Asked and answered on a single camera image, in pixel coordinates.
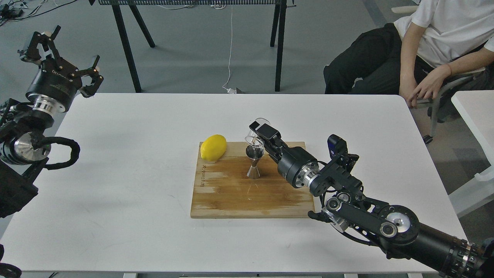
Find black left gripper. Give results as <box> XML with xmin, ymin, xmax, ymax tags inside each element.
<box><xmin>17</xmin><ymin>25</ymin><xmax>104</xmax><ymax>112</ymax></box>

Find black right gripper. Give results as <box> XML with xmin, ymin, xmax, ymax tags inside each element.
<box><xmin>249</xmin><ymin>121</ymin><xmax>320</xmax><ymax>188</ymax></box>

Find clear glass measuring cup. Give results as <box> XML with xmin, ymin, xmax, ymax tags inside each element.
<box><xmin>245</xmin><ymin>130</ymin><xmax>264</xmax><ymax>158</ymax></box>

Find steel double jigger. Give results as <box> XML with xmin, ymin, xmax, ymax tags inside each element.
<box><xmin>245</xmin><ymin>145</ymin><xmax>264</xmax><ymax>180</ymax></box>

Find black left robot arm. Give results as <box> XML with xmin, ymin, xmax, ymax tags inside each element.
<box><xmin>0</xmin><ymin>26</ymin><xmax>103</xmax><ymax>218</ymax></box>

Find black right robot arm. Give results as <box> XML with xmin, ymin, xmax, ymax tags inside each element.
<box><xmin>249</xmin><ymin>121</ymin><xmax>494</xmax><ymax>278</ymax></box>

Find yellow lemon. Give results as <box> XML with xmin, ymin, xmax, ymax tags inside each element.
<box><xmin>200</xmin><ymin>134</ymin><xmax>227</xmax><ymax>162</ymax></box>

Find wooden cutting board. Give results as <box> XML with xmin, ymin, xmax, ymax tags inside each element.
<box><xmin>190</xmin><ymin>141</ymin><xmax>315</xmax><ymax>219</ymax></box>

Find seated person white shirt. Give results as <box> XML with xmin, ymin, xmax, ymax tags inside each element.
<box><xmin>323</xmin><ymin>0</ymin><xmax>494</xmax><ymax>108</ymax></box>

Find grey office chair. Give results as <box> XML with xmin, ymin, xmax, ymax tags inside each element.
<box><xmin>391</xmin><ymin>4</ymin><xmax>494</xmax><ymax>144</ymax></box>

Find white side table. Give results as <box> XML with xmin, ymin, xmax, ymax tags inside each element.
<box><xmin>449</xmin><ymin>90</ymin><xmax>494</xmax><ymax>218</ymax></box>

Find white power cable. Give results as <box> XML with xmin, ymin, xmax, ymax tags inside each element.
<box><xmin>222</xmin><ymin>5</ymin><xmax>245</xmax><ymax>94</ymax></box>

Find black floor cables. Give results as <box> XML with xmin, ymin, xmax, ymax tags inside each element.
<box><xmin>0</xmin><ymin>0</ymin><xmax>80</xmax><ymax>27</ymax></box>

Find black metal frame table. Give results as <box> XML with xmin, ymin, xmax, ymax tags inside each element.
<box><xmin>89</xmin><ymin>0</ymin><xmax>294</xmax><ymax>93</ymax></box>

